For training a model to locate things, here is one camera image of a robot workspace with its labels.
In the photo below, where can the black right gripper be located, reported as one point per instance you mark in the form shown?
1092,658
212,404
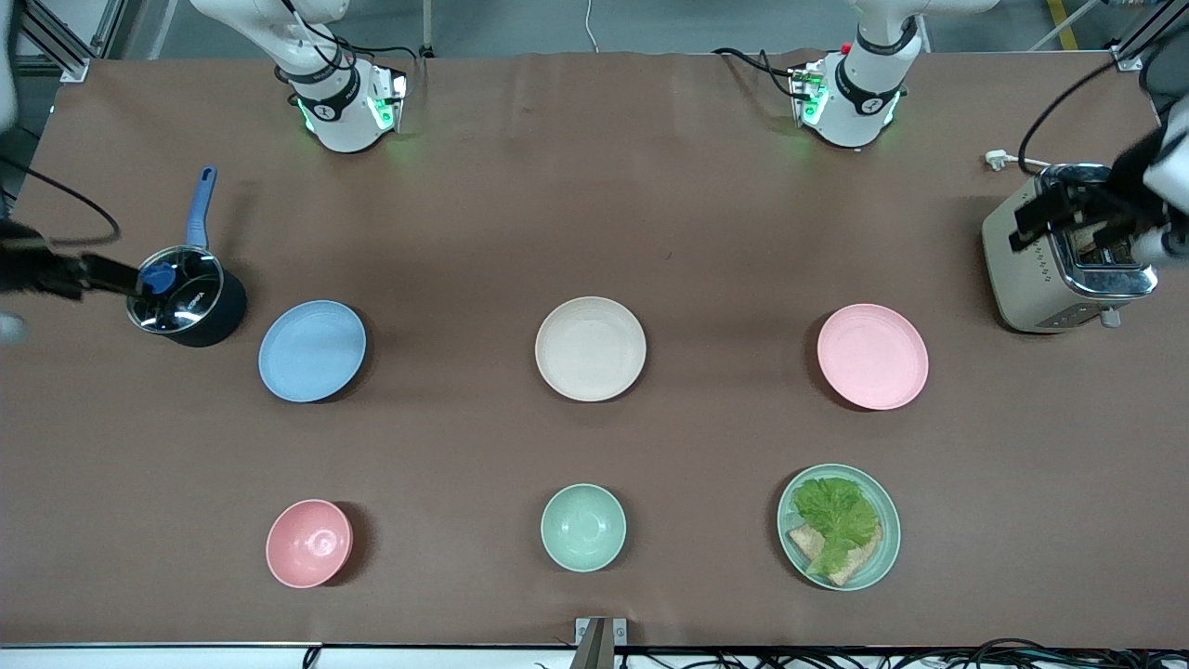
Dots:
26,268

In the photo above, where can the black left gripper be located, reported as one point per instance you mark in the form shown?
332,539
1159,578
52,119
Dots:
1121,191

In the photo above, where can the pink plate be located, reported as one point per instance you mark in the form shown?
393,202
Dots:
872,357

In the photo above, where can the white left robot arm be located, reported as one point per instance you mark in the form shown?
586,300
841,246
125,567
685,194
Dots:
859,102

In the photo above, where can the beige and chrome toaster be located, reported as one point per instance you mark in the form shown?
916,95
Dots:
1022,269

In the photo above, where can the glass lid with blue knob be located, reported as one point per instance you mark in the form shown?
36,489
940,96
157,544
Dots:
190,288

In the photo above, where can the white power plug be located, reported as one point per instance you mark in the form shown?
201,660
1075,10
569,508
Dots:
999,160

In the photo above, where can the dark blue saucepan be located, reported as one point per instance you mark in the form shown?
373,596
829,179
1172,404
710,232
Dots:
218,321

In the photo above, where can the blue plate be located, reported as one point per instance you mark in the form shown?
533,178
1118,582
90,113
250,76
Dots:
312,351

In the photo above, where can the pink bowl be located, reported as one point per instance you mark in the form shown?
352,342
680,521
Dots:
308,544

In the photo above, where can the green lettuce leaf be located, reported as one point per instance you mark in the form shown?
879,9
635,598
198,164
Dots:
836,516

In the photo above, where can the green plate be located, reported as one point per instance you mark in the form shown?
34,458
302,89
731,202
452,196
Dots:
887,548

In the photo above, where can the brown bread slice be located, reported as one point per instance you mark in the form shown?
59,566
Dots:
856,562

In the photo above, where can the brown table cover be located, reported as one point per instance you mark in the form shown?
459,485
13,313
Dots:
594,204

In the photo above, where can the beige plate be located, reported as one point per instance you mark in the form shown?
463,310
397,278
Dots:
591,349

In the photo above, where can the green bowl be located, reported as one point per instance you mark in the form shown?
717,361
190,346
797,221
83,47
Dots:
583,528

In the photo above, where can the aluminium frame profile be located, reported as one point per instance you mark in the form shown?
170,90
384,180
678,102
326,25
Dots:
1141,42
65,46

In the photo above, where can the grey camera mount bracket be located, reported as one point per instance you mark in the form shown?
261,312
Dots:
594,643

